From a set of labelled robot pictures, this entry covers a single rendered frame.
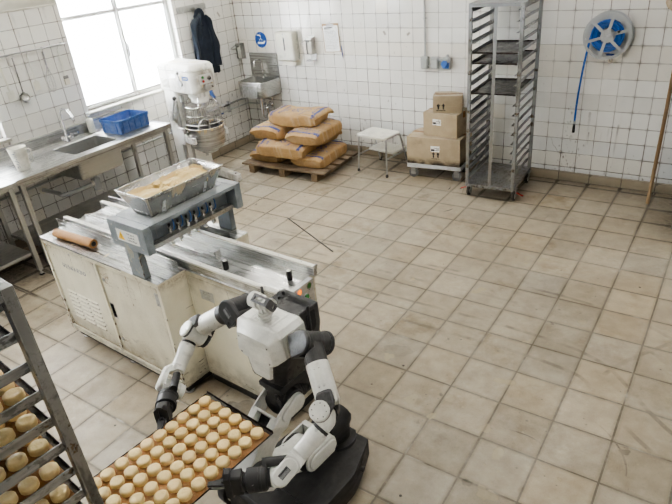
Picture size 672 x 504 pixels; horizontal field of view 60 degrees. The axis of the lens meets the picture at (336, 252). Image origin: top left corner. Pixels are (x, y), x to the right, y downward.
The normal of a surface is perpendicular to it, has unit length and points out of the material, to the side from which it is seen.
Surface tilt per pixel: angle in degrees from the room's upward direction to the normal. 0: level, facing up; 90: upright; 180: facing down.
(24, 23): 90
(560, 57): 90
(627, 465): 0
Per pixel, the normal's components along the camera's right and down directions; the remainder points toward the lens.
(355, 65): -0.55, 0.44
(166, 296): 0.80, 0.22
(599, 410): -0.09, -0.88
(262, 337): -0.52, -0.31
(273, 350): 0.08, 0.40
